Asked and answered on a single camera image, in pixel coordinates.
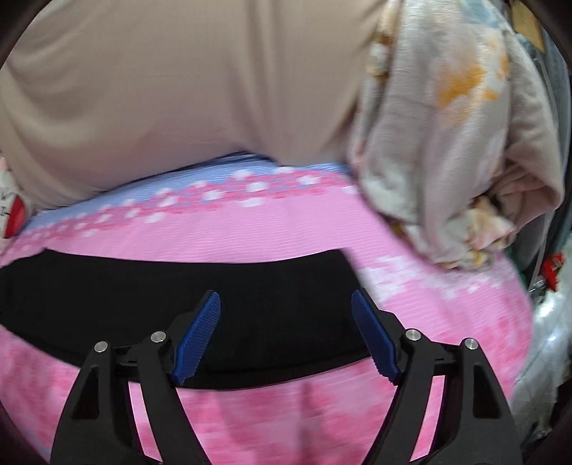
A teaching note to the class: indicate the red object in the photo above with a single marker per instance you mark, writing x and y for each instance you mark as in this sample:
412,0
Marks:
553,268

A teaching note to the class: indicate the floral fleece blanket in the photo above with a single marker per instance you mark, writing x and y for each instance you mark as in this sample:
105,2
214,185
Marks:
447,134

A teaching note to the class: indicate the white red printed pillow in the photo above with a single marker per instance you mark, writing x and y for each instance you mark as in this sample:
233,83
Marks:
13,210

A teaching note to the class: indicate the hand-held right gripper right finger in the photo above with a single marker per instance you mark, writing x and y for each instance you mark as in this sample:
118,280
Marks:
373,333

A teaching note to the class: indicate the black pants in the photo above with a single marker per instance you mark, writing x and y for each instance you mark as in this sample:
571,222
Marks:
250,304

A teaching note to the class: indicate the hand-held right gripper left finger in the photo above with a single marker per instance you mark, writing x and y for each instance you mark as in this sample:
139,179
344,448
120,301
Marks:
199,333

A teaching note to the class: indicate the white plastic bag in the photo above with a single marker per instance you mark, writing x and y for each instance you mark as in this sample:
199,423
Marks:
547,348

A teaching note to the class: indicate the beige cloth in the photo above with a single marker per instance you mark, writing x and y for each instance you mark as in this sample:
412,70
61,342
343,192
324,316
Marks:
178,89

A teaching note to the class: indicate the pink floral bed sheet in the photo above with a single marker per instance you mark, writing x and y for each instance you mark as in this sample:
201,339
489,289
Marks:
277,223

